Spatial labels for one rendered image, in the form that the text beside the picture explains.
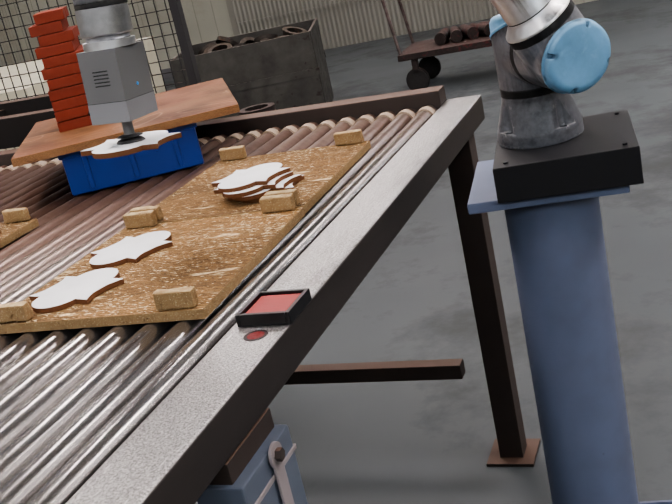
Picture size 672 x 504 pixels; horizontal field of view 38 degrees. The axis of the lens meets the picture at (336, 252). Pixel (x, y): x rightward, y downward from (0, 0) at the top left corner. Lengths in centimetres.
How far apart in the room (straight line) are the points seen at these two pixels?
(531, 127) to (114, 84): 72
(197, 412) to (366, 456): 168
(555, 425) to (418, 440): 85
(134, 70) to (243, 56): 527
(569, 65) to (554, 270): 40
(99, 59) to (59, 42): 96
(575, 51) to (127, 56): 67
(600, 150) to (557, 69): 17
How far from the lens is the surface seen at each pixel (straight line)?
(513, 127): 174
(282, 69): 670
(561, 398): 191
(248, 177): 180
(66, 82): 239
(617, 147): 167
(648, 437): 263
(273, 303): 127
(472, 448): 267
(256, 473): 111
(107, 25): 143
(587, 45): 159
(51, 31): 239
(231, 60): 673
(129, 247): 164
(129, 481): 99
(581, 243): 179
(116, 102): 143
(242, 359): 117
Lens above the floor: 138
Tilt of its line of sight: 18 degrees down
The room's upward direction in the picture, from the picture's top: 13 degrees counter-clockwise
